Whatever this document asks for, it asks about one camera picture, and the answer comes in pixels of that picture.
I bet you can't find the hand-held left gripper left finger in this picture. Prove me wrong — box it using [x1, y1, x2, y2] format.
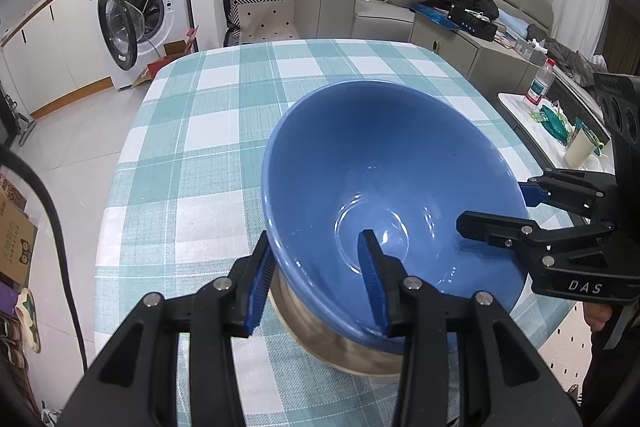
[57, 231, 277, 427]

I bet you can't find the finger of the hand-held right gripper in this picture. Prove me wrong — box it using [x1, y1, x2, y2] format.
[520, 169, 618, 222]
[456, 210, 616, 275]

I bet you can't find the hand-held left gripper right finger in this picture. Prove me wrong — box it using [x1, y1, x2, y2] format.
[357, 229, 576, 427]

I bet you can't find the cream round plate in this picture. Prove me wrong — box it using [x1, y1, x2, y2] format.
[269, 277, 407, 376]

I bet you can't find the blue bowl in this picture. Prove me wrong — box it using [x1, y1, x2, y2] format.
[261, 79, 532, 356]

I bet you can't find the person's right forearm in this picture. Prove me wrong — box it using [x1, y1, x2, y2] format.
[580, 307, 640, 427]

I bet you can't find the person's right hand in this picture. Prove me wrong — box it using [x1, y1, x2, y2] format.
[584, 304, 610, 333]

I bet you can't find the cream cup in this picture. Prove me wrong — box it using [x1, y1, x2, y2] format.
[564, 129, 599, 168]

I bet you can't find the teal plastic bag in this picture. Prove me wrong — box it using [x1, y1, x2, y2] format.
[529, 104, 571, 146]

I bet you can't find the white marble side table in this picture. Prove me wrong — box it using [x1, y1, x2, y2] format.
[497, 91, 616, 173]

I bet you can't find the clear bottle red cap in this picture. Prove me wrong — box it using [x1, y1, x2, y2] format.
[522, 58, 557, 106]

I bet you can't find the grey clothes pile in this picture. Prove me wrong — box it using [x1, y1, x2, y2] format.
[527, 24, 609, 86]

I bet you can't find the teal white checkered tablecloth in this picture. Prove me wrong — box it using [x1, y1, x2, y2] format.
[92, 38, 576, 427]

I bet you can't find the beige low cabinet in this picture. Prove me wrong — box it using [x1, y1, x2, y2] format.
[409, 14, 551, 93]

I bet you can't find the black box with lights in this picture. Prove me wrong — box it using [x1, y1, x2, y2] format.
[447, 4, 499, 42]

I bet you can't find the black clothing bundle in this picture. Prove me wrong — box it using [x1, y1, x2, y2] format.
[424, 0, 501, 20]

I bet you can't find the blue plastic pack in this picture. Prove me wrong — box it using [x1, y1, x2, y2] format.
[409, 2, 459, 30]

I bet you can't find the green white slipper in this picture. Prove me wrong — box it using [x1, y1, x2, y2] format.
[14, 286, 44, 353]

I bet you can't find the brown cardboard box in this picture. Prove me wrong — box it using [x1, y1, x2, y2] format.
[0, 174, 39, 288]

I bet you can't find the red cardboard box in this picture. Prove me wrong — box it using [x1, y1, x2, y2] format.
[130, 25, 201, 90]

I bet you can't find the black patterned chair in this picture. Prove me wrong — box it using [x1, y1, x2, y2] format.
[222, 0, 301, 46]

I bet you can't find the white kitchen counter cabinet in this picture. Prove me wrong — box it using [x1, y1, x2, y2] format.
[0, 0, 114, 118]

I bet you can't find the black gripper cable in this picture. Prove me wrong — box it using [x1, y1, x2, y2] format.
[0, 142, 89, 369]

